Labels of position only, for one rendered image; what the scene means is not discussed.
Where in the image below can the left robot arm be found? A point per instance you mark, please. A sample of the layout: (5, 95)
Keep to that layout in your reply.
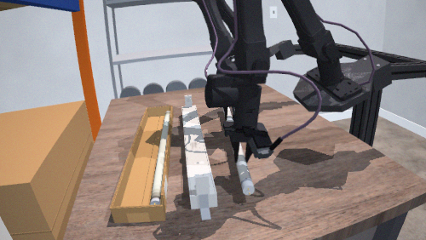
(251, 53)

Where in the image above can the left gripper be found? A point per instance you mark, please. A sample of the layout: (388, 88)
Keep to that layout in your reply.
(243, 128)

